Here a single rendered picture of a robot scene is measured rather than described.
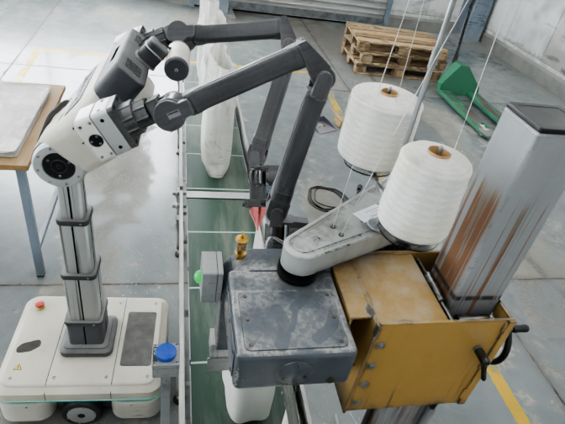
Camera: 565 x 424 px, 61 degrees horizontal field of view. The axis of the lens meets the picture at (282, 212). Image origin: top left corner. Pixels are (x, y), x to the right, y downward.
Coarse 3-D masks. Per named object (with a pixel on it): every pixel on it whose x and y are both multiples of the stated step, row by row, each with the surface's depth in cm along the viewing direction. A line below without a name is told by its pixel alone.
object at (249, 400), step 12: (228, 372) 168; (228, 384) 170; (228, 396) 172; (240, 396) 163; (252, 396) 164; (264, 396) 164; (228, 408) 174; (240, 408) 166; (252, 408) 168; (264, 408) 169; (240, 420) 172; (252, 420) 176
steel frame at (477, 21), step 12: (228, 0) 738; (468, 0) 841; (480, 0) 803; (492, 0) 807; (228, 12) 753; (480, 12) 816; (456, 24) 864; (468, 24) 826; (480, 24) 829; (456, 36) 851; (468, 36) 839
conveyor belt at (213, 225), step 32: (192, 224) 266; (224, 224) 271; (192, 256) 246; (224, 256) 249; (192, 288) 228; (192, 320) 213; (192, 352) 199; (192, 384) 187; (192, 416) 177; (224, 416) 179
